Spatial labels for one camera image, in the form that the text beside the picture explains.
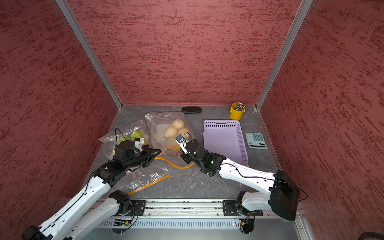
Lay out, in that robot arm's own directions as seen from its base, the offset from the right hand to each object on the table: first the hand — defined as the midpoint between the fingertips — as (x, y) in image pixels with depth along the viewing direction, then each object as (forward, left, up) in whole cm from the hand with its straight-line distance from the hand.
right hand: (183, 148), depth 78 cm
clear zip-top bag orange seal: (+25, +15, -15) cm, 33 cm away
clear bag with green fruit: (-10, +25, -15) cm, 31 cm away
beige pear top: (+24, +5, -10) cm, 27 cm away
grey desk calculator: (+14, -47, -17) cm, 52 cm away
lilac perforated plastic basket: (+17, -26, -18) cm, 36 cm away
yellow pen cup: (+34, -36, -13) cm, 52 cm away
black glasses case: (+42, -3, -14) cm, 44 cm away
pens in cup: (+31, -37, -1) cm, 48 cm away
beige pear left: (+19, +11, -13) cm, 25 cm away
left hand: (-3, +11, +2) cm, 12 cm away
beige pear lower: (+19, +1, -13) cm, 23 cm away
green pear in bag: (+16, +33, -10) cm, 38 cm away
